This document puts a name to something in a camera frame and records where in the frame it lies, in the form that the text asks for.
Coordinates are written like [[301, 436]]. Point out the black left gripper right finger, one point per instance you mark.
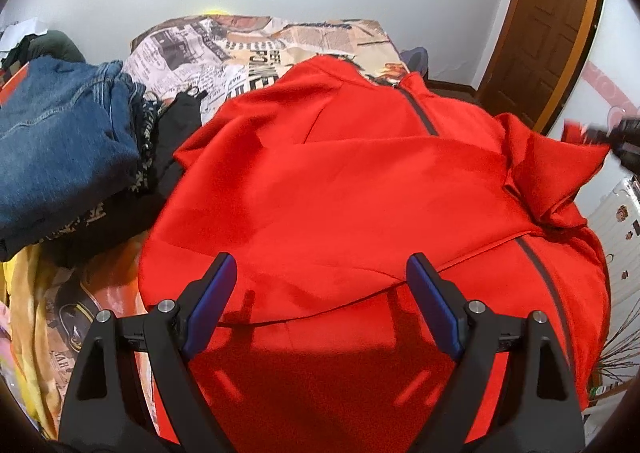
[[511, 389]]

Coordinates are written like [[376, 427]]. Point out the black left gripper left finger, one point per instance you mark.
[[105, 410]]

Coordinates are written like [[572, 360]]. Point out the red jacket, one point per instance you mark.
[[321, 186]]

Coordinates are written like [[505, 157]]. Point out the brown wooden door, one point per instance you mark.
[[539, 55]]

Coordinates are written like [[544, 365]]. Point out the blue grey backpack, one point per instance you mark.
[[417, 60]]

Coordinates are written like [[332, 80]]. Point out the blue denim jeans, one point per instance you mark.
[[69, 140]]

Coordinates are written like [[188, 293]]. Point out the black patterned garment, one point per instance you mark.
[[135, 209]]

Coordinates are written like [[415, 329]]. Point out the printed newspaper-pattern bedspread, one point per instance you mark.
[[46, 309]]

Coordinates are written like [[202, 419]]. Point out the yellow pillow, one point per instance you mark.
[[216, 12]]

